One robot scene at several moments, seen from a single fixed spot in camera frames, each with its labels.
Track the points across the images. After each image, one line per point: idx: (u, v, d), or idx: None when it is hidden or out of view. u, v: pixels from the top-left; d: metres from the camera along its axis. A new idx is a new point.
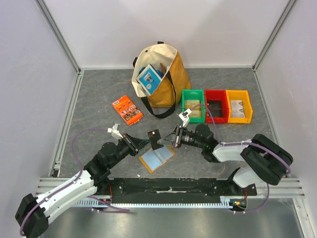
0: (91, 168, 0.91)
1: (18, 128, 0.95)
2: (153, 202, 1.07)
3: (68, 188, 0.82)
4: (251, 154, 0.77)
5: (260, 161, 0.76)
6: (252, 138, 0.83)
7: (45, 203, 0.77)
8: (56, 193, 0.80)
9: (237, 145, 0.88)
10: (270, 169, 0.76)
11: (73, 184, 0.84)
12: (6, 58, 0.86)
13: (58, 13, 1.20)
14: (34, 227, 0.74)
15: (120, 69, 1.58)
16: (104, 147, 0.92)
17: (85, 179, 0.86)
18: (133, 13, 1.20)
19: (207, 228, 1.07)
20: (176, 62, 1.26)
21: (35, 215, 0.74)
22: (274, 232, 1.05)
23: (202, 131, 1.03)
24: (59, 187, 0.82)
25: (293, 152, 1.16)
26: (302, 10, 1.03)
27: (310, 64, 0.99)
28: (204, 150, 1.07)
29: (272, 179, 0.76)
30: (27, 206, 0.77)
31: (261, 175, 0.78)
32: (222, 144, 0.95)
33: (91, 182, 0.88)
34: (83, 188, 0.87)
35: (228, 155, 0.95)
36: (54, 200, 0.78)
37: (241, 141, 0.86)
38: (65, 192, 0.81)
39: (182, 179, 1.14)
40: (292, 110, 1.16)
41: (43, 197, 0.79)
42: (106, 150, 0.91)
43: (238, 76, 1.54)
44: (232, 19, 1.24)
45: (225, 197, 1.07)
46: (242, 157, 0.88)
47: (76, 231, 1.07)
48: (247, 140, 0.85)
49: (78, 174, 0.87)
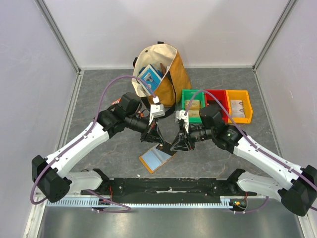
0: (105, 117, 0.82)
1: (18, 127, 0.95)
2: (153, 202, 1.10)
3: (80, 143, 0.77)
4: (302, 194, 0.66)
5: (304, 201, 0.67)
6: (304, 170, 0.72)
7: (57, 163, 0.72)
8: (67, 151, 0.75)
9: (282, 167, 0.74)
10: (305, 207, 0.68)
11: (83, 138, 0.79)
12: (6, 57, 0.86)
13: (58, 13, 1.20)
14: (52, 188, 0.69)
15: (120, 69, 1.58)
16: (131, 94, 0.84)
17: (97, 131, 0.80)
18: (133, 13, 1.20)
19: (208, 228, 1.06)
20: (176, 62, 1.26)
21: (49, 176, 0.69)
22: (274, 232, 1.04)
23: (207, 111, 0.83)
24: (70, 144, 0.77)
25: (293, 152, 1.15)
26: (303, 10, 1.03)
27: (310, 63, 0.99)
28: (215, 136, 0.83)
29: (298, 210, 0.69)
30: (38, 167, 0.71)
31: (290, 205, 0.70)
32: (256, 148, 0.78)
33: (105, 135, 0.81)
34: (97, 142, 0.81)
35: (254, 162, 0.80)
36: (66, 159, 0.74)
37: (289, 164, 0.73)
38: (77, 148, 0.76)
39: (182, 179, 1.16)
40: (293, 110, 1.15)
41: (53, 156, 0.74)
42: (131, 96, 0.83)
43: (238, 76, 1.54)
44: (233, 19, 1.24)
45: (225, 197, 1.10)
46: (276, 179, 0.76)
47: (76, 231, 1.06)
48: (296, 168, 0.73)
49: (89, 128, 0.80)
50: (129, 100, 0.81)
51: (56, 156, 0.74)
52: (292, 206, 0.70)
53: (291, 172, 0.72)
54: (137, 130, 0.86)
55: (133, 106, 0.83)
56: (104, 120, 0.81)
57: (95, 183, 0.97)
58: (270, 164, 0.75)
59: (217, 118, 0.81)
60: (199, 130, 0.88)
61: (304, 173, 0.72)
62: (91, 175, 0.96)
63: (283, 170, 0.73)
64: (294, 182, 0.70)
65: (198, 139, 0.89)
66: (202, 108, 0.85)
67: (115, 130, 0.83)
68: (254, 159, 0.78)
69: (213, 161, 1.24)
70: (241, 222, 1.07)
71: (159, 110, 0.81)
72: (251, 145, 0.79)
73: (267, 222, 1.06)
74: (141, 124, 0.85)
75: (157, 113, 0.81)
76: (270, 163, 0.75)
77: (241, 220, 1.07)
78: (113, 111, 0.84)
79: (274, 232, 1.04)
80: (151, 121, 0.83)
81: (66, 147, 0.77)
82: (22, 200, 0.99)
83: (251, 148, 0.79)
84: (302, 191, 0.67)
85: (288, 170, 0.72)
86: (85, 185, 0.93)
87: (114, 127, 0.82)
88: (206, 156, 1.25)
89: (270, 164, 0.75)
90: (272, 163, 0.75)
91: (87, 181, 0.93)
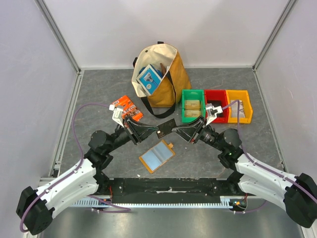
0: (92, 156, 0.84)
1: (18, 127, 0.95)
2: (153, 202, 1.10)
3: (70, 178, 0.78)
4: (296, 200, 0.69)
5: (303, 208, 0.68)
6: (298, 177, 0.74)
7: (46, 195, 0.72)
8: (58, 184, 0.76)
9: (277, 176, 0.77)
10: (309, 217, 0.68)
11: (74, 173, 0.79)
12: (6, 57, 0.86)
13: (58, 13, 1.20)
14: (37, 220, 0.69)
15: (120, 69, 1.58)
16: (94, 136, 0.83)
17: (86, 167, 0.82)
18: (132, 13, 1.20)
19: (207, 227, 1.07)
20: (176, 62, 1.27)
21: (37, 208, 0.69)
22: (274, 232, 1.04)
23: (232, 139, 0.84)
24: (60, 177, 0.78)
25: (293, 152, 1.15)
26: (303, 10, 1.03)
27: (310, 63, 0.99)
28: (224, 155, 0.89)
29: (304, 221, 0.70)
30: (27, 198, 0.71)
31: (295, 217, 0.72)
32: (252, 161, 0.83)
33: (93, 171, 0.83)
34: (85, 177, 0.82)
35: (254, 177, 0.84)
36: (55, 192, 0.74)
37: (283, 174, 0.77)
38: (66, 182, 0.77)
39: (182, 179, 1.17)
40: (293, 110, 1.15)
41: (43, 188, 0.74)
42: (96, 141, 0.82)
43: (238, 76, 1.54)
44: (233, 19, 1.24)
45: (225, 197, 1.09)
46: (274, 188, 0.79)
47: (76, 231, 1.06)
48: (290, 176, 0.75)
49: (79, 163, 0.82)
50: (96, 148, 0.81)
51: (45, 188, 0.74)
52: (298, 219, 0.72)
53: (285, 181, 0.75)
54: (126, 140, 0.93)
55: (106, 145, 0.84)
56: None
57: (90, 191, 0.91)
58: (266, 175, 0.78)
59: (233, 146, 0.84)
60: (212, 134, 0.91)
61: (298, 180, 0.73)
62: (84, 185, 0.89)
63: (277, 180, 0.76)
64: (289, 189, 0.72)
65: (205, 140, 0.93)
66: (226, 131, 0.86)
67: (103, 166, 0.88)
68: (252, 172, 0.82)
69: (213, 161, 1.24)
70: (241, 222, 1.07)
71: (116, 111, 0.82)
72: (249, 160, 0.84)
73: (267, 222, 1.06)
74: (124, 137, 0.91)
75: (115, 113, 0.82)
76: (265, 174, 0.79)
77: (241, 220, 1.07)
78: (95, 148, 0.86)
79: (273, 232, 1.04)
80: (121, 123, 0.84)
81: (56, 180, 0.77)
82: None
83: (249, 162, 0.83)
84: (296, 197, 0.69)
85: (282, 179, 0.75)
86: (79, 198, 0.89)
87: (100, 164, 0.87)
88: (206, 156, 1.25)
89: (265, 175, 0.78)
90: (267, 174, 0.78)
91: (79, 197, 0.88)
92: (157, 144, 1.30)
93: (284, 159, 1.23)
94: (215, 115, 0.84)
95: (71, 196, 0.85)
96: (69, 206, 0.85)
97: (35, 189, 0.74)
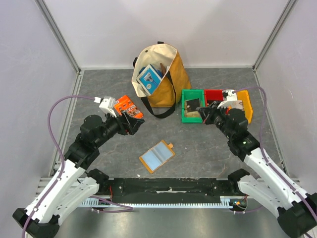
0: (75, 151, 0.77)
1: (18, 127, 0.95)
2: (153, 202, 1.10)
3: (56, 188, 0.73)
4: (299, 217, 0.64)
5: (301, 225, 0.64)
6: (309, 196, 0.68)
7: (37, 213, 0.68)
8: (45, 199, 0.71)
9: (287, 186, 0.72)
10: (300, 231, 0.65)
11: (58, 181, 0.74)
12: (6, 58, 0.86)
13: (58, 13, 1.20)
14: (39, 237, 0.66)
15: (120, 69, 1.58)
16: (88, 120, 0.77)
17: (70, 170, 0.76)
18: (132, 13, 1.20)
19: (208, 227, 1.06)
20: (176, 62, 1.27)
21: (32, 228, 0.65)
22: (274, 232, 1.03)
23: (236, 117, 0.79)
24: (45, 190, 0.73)
25: (293, 152, 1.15)
26: (302, 10, 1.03)
27: (310, 63, 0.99)
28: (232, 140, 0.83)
29: (292, 233, 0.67)
30: (19, 221, 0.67)
31: (286, 226, 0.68)
32: (267, 162, 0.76)
33: (79, 170, 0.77)
34: (73, 179, 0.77)
35: (262, 176, 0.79)
36: (45, 207, 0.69)
37: (295, 187, 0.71)
38: (55, 193, 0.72)
39: (182, 179, 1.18)
40: (293, 109, 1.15)
41: (31, 207, 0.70)
42: (88, 125, 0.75)
43: (238, 76, 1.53)
44: (233, 19, 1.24)
45: (225, 197, 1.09)
46: (279, 196, 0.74)
47: (76, 231, 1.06)
48: (302, 192, 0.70)
49: (60, 168, 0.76)
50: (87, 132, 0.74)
51: (34, 207, 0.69)
52: (287, 227, 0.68)
53: (294, 195, 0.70)
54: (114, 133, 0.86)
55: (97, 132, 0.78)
56: (75, 157, 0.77)
57: (92, 190, 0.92)
58: (275, 181, 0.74)
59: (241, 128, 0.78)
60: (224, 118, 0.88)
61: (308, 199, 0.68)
62: (84, 187, 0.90)
63: (287, 190, 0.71)
64: (295, 204, 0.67)
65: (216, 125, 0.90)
66: (232, 109, 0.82)
67: (89, 160, 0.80)
68: (262, 172, 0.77)
69: (213, 161, 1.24)
70: (242, 222, 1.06)
71: (109, 100, 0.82)
72: (263, 158, 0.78)
73: (267, 222, 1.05)
74: (114, 128, 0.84)
75: (109, 103, 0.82)
76: (276, 180, 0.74)
77: (242, 220, 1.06)
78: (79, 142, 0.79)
79: (274, 232, 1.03)
80: (113, 113, 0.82)
81: (42, 194, 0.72)
82: (24, 201, 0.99)
83: (262, 160, 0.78)
84: (301, 214, 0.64)
85: (291, 192, 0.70)
86: (81, 200, 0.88)
87: (87, 158, 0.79)
88: (206, 156, 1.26)
89: (275, 180, 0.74)
90: (277, 180, 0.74)
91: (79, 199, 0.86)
92: (157, 144, 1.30)
93: (284, 159, 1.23)
94: (227, 99, 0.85)
95: (72, 201, 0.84)
96: (76, 208, 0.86)
97: (24, 210, 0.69)
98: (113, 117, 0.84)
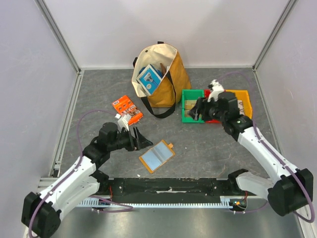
0: (89, 152, 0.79)
1: (18, 128, 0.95)
2: (153, 202, 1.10)
3: (71, 177, 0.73)
4: (287, 191, 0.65)
5: (288, 200, 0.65)
6: (299, 170, 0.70)
7: (51, 197, 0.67)
8: (61, 185, 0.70)
9: (277, 162, 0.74)
10: (288, 207, 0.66)
11: (74, 171, 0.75)
12: (6, 58, 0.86)
13: (58, 13, 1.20)
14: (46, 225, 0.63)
15: (120, 69, 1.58)
16: (107, 125, 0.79)
17: (86, 164, 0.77)
18: (132, 12, 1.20)
19: (208, 227, 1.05)
20: (176, 62, 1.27)
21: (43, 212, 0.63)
22: (274, 232, 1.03)
23: (225, 95, 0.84)
24: (61, 177, 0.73)
25: (293, 153, 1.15)
26: (303, 9, 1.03)
27: (310, 64, 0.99)
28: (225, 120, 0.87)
29: (279, 210, 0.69)
30: (31, 205, 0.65)
31: (274, 202, 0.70)
32: (259, 138, 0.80)
33: (93, 166, 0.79)
34: (87, 174, 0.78)
35: (252, 152, 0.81)
36: (59, 192, 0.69)
37: (286, 163, 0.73)
38: (70, 181, 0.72)
39: (182, 179, 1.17)
40: (293, 110, 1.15)
41: (47, 191, 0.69)
42: (106, 128, 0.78)
43: (238, 76, 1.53)
44: (233, 19, 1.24)
45: (225, 197, 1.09)
46: (269, 172, 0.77)
47: (76, 231, 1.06)
48: (291, 167, 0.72)
49: (78, 161, 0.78)
50: (104, 134, 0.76)
51: (49, 190, 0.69)
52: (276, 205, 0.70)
53: (284, 169, 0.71)
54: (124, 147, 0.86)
55: (113, 137, 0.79)
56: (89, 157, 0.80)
57: (93, 189, 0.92)
58: (266, 156, 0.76)
59: (231, 106, 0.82)
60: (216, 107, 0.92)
61: (297, 173, 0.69)
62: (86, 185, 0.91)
63: (277, 165, 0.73)
64: (284, 177, 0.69)
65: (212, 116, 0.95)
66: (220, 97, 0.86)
67: (102, 161, 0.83)
68: (252, 148, 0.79)
69: (213, 161, 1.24)
70: (242, 222, 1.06)
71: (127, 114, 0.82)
72: (256, 136, 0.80)
73: (267, 222, 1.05)
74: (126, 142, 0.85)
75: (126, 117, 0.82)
76: (265, 154, 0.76)
77: (242, 220, 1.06)
78: (95, 144, 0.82)
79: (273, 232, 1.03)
80: (127, 127, 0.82)
81: (58, 180, 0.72)
82: None
83: (255, 138, 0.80)
84: (288, 193, 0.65)
85: (281, 166, 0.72)
86: (82, 198, 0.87)
87: (100, 159, 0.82)
88: (206, 156, 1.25)
89: (265, 155, 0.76)
90: (269, 156, 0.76)
91: (82, 196, 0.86)
92: (157, 144, 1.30)
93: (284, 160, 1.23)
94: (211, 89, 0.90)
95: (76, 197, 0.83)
96: (77, 205, 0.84)
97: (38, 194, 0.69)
98: (126, 131, 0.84)
